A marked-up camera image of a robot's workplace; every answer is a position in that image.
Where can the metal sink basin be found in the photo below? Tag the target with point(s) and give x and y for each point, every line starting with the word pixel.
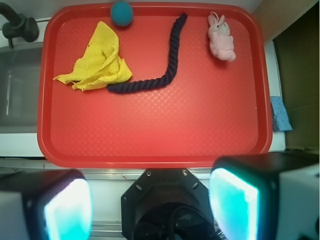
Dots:
pixel 19 87

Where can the red plastic tray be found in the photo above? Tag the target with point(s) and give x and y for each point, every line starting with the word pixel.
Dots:
pixel 212 107

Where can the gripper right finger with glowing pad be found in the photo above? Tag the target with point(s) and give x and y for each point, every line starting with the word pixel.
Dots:
pixel 272 196

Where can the brown cardboard box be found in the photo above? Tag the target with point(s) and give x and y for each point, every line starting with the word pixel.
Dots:
pixel 298 57

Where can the teal knitted ball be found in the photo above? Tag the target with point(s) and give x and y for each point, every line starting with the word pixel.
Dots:
pixel 121 13

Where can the yellow crumpled cloth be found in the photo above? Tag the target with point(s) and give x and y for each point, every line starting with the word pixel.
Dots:
pixel 100 64

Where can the pink plush bunny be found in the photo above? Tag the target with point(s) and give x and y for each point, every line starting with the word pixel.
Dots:
pixel 221 43

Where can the black faucet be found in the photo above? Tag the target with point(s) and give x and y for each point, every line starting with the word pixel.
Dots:
pixel 18 25

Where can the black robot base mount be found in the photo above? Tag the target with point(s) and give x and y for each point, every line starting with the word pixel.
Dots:
pixel 167 204

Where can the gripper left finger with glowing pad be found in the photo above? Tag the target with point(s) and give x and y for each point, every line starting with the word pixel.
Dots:
pixel 45 205

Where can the blue sponge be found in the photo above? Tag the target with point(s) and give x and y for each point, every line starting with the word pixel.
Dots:
pixel 280 119

